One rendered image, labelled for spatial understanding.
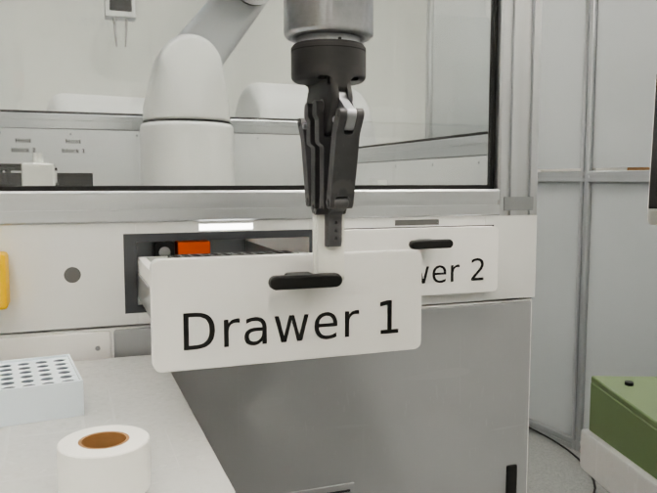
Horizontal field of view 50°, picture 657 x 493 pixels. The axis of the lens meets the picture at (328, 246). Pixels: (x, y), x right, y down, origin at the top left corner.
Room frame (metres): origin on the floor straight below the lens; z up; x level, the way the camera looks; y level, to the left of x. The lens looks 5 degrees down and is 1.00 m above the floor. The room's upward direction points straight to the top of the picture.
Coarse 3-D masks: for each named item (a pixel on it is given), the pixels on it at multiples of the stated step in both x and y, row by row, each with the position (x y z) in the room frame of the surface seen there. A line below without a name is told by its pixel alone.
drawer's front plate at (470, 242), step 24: (360, 240) 1.08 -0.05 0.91; (384, 240) 1.10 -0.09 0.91; (408, 240) 1.11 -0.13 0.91; (456, 240) 1.14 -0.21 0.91; (480, 240) 1.16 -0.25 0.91; (432, 264) 1.13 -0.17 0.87; (456, 264) 1.14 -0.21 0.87; (480, 264) 1.16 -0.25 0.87; (432, 288) 1.13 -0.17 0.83; (456, 288) 1.14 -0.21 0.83; (480, 288) 1.16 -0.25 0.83
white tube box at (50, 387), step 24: (24, 360) 0.80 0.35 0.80; (48, 360) 0.80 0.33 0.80; (0, 384) 0.70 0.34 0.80; (24, 384) 0.70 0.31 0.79; (48, 384) 0.69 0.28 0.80; (72, 384) 0.70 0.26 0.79; (0, 408) 0.67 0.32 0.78; (24, 408) 0.68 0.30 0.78; (48, 408) 0.69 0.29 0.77; (72, 408) 0.70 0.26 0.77
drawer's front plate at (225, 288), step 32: (224, 256) 0.70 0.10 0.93; (256, 256) 0.70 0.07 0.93; (288, 256) 0.71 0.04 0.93; (352, 256) 0.73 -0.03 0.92; (384, 256) 0.75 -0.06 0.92; (416, 256) 0.76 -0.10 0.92; (160, 288) 0.66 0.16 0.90; (192, 288) 0.67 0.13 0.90; (224, 288) 0.68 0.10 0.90; (256, 288) 0.70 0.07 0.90; (320, 288) 0.72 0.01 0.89; (352, 288) 0.73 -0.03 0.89; (384, 288) 0.75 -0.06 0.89; (416, 288) 0.76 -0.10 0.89; (160, 320) 0.66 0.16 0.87; (192, 320) 0.67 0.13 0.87; (320, 320) 0.72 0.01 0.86; (352, 320) 0.73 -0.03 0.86; (384, 320) 0.75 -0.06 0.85; (416, 320) 0.76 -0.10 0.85; (160, 352) 0.66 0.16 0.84; (192, 352) 0.67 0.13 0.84; (224, 352) 0.68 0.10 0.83; (256, 352) 0.70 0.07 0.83; (288, 352) 0.71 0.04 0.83; (320, 352) 0.72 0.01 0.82; (352, 352) 0.73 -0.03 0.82
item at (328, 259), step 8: (320, 216) 0.70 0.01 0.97; (320, 224) 0.70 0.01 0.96; (320, 232) 0.70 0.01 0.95; (320, 240) 0.70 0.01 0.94; (320, 248) 0.70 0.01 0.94; (328, 248) 0.70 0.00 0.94; (336, 248) 0.71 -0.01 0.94; (320, 256) 0.70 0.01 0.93; (328, 256) 0.70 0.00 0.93; (336, 256) 0.71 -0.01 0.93; (320, 264) 0.70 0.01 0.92; (328, 264) 0.70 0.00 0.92; (336, 264) 0.71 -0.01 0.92; (320, 272) 0.70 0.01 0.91; (328, 272) 0.70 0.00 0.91; (336, 272) 0.71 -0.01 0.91
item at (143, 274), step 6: (294, 252) 1.08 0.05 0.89; (300, 252) 1.07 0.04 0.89; (306, 252) 1.07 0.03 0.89; (138, 258) 0.99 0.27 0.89; (144, 258) 0.98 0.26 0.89; (150, 258) 1.00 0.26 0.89; (156, 258) 1.01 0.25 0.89; (138, 264) 0.99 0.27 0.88; (144, 264) 0.92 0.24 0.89; (138, 270) 1.00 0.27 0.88; (144, 270) 0.92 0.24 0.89; (138, 276) 0.97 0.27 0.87; (144, 276) 0.92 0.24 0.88; (138, 282) 0.97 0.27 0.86; (144, 282) 0.90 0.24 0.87; (138, 288) 0.97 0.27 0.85; (144, 288) 0.90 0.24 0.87; (138, 294) 0.98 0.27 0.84; (144, 294) 0.90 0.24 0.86; (150, 294) 0.83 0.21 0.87; (144, 300) 0.90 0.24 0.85; (150, 300) 0.83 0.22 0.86; (144, 306) 0.90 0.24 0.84; (150, 306) 0.83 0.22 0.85; (150, 312) 0.84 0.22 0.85
